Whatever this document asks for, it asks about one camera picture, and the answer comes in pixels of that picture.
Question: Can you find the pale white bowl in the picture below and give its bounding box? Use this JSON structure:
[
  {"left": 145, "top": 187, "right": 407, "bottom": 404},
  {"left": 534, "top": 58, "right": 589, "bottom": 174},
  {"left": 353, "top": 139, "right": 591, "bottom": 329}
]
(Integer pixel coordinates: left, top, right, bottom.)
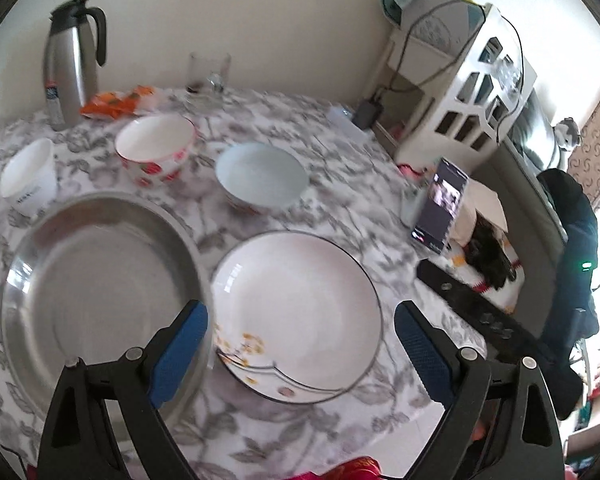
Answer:
[{"left": 215, "top": 142, "right": 310, "bottom": 216}]

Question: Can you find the cardboard box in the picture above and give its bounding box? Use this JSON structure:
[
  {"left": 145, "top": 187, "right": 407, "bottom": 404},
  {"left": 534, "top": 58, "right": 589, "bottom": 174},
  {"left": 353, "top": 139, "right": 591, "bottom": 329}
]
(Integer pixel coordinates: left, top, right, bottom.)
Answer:
[{"left": 454, "top": 180, "right": 511, "bottom": 247}]

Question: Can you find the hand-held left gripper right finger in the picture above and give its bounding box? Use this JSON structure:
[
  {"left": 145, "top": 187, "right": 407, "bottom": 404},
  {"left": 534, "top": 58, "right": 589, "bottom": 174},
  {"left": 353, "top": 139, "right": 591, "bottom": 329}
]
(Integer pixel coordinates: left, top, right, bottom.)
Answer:
[{"left": 394, "top": 301, "right": 565, "bottom": 480}]

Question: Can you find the grey white plush toy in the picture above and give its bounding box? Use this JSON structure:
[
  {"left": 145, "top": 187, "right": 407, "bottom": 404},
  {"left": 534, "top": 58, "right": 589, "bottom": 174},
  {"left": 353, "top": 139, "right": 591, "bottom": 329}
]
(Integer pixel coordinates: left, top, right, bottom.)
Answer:
[{"left": 553, "top": 117, "right": 582, "bottom": 152}]

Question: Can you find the pink item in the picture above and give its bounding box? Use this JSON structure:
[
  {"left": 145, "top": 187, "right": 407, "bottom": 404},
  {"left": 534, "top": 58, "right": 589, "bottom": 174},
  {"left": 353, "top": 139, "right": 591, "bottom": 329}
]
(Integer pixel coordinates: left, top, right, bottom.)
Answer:
[{"left": 396, "top": 162, "right": 427, "bottom": 182}]

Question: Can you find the orange snack packet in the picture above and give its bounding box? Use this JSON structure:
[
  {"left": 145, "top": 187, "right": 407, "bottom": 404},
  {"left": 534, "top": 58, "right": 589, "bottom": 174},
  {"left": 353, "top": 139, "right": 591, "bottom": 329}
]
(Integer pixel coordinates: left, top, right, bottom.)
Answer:
[
  {"left": 80, "top": 91, "right": 136, "bottom": 121},
  {"left": 125, "top": 85, "right": 160, "bottom": 110}
]

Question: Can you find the stainless steel basin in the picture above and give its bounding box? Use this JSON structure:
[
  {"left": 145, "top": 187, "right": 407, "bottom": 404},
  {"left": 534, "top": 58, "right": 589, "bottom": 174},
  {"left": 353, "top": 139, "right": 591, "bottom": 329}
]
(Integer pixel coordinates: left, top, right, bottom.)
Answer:
[{"left": 0, "top": 192, "right": 215, "bottom": 428}]

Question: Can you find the black cloth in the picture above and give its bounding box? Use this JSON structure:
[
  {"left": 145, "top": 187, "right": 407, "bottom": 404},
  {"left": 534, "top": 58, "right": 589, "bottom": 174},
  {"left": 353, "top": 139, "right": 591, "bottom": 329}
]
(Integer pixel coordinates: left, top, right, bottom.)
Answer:
[{"left": 464, "top": 212, "right": 515, "bottom": 291}]

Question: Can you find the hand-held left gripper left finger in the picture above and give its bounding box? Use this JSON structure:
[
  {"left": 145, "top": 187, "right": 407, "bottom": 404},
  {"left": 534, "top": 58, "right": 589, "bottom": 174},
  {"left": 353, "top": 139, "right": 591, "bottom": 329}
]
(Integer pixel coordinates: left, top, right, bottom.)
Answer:
[{"left": 37, "top": 300, "right": 210, "bottom": 480}]

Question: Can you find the white plate with floral print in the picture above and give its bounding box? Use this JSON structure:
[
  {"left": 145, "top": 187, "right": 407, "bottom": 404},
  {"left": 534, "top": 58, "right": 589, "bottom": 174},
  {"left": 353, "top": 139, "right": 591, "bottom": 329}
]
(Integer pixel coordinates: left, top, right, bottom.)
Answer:
[{"left": 211, "top": 230, "right": 384, "bottom": 406}]

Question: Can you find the teal cloth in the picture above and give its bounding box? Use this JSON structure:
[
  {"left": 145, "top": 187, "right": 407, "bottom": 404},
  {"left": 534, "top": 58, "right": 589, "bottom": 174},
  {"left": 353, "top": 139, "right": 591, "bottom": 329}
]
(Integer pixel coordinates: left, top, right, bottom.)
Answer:
[{"left": 379, "top": 0, "right": 431, "bottom": 26}]

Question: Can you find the black charger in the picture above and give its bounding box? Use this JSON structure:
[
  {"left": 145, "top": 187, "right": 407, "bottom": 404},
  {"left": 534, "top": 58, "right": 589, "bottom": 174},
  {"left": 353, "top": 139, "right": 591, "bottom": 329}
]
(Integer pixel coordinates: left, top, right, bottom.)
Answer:
[{"left": 355, "top": 100, "right": 384, "bottom": 130}]

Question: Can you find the red cloth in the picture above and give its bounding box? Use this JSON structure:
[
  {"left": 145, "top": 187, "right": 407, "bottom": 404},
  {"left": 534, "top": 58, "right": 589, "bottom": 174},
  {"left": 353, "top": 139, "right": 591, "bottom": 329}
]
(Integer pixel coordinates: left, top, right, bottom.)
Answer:
[{"left": 324, "top": 456, "right": 382, "bottom": 480}]

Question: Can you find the black cable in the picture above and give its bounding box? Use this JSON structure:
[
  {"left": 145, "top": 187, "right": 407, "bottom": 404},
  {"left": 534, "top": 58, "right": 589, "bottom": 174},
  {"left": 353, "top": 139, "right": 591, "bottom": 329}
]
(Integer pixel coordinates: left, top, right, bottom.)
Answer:
[{"left": 372, "top": 0, "right": 526, "bottom": 106}]

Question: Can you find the glass mug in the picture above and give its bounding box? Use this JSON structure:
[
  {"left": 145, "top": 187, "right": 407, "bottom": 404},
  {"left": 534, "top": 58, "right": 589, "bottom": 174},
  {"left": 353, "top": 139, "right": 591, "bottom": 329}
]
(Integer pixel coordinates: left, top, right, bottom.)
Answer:
[{"left": 186, "top": 52, "right": 232, "bottom": 98}]

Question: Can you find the stainless steel thermos jug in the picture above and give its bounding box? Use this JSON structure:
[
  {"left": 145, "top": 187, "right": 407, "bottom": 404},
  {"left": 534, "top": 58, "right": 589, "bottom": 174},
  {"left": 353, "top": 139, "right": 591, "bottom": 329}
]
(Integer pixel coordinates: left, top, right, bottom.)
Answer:
[{"left": 42, "top": 0, "right": 108, "bottom": 131}]

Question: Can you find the plain white bowl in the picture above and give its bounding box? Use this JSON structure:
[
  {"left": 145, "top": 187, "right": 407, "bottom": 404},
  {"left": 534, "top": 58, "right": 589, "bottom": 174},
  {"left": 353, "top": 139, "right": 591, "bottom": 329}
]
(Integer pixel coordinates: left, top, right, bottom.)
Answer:
[{"left": 0, "top": 138, "right": 59, "bottom": 219}]

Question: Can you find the red floral bowl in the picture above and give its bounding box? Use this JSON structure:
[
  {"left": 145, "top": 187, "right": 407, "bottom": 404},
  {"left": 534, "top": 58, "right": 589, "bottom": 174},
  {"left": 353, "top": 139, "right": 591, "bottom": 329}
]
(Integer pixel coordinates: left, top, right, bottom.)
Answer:
[{"left": 115, "top": 112, "right": 197, "bottom": 189}]

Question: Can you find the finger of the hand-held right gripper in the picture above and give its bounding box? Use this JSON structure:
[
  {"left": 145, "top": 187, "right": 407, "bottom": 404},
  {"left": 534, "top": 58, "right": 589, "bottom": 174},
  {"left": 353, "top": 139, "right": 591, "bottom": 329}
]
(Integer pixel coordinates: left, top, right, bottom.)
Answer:
[{"left": 417, "top": 259, "right": 545, "bottom": 362}]

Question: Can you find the white cabinet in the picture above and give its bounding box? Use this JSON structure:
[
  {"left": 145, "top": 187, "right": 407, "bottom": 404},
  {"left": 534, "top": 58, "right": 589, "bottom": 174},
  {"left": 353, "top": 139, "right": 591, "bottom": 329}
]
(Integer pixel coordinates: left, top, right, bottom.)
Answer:
[{"left": 389, "top": 2, "right": 538, "bottom": 165}]

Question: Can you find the smartphone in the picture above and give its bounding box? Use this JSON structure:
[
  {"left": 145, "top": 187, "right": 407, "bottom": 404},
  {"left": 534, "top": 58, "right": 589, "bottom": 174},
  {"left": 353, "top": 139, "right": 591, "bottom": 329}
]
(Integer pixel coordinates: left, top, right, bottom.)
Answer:
[{"left": 411, "top": 156, "right": 470, "bottom": 256}]

